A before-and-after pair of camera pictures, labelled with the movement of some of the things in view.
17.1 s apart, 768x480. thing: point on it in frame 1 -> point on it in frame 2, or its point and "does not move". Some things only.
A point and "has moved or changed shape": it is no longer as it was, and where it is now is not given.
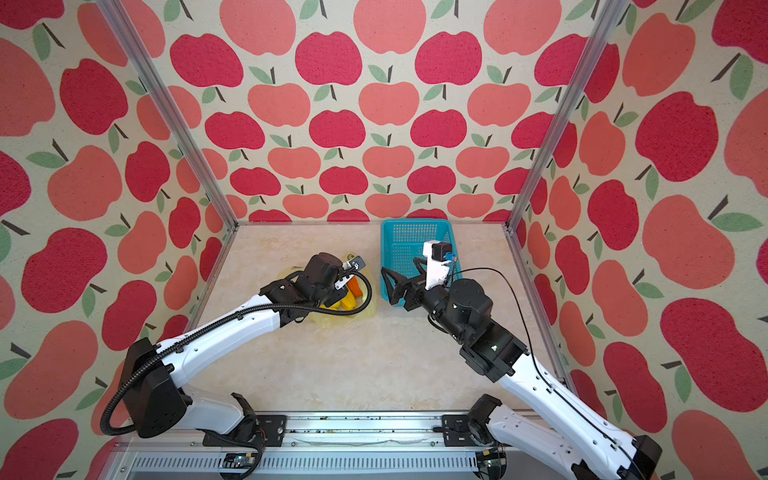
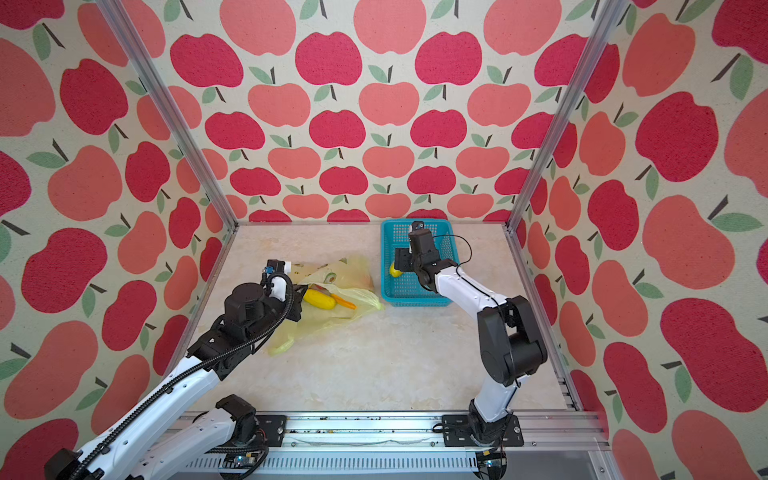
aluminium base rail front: [373, 446] does not move
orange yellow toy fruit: [355, 287] -> [343, 301]
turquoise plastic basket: [402, 241] does not move
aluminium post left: [121, 18] does not move
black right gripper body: [418, 289] -> [407, 264]
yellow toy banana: [347, 303] has moved or changed shape
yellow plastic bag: [357, 305] has moved or changed shape
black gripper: [356, 263] -> [278, 268]
